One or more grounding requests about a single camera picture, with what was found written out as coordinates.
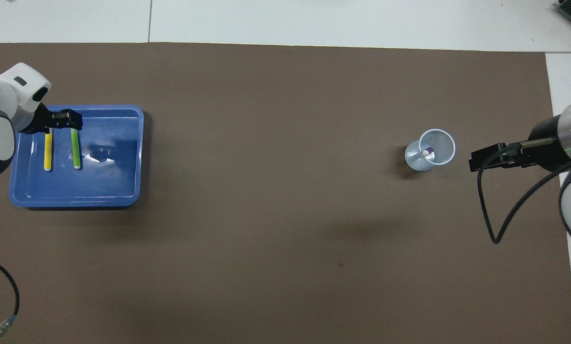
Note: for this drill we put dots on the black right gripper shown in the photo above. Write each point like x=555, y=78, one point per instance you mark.
x=548, y=143

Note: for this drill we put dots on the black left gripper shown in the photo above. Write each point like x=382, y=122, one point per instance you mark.
x=40, y=122

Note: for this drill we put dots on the green pen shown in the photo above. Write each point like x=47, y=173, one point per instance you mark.
x=76, y=150

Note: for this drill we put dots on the yellow pen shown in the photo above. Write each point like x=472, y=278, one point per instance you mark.
x=48, y=153

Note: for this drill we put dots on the purple pen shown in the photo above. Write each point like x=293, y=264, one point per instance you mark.
x=428, y=152

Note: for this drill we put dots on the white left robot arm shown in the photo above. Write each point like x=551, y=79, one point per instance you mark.
x=1, y=100

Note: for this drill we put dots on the clear plastic cup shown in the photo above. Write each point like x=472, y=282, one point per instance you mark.
x=416, y=162

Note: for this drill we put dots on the blue plastic tray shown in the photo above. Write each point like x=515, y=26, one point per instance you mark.
x=118, y=186

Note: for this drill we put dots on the brown table mat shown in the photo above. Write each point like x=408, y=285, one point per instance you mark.
x=285, y=239

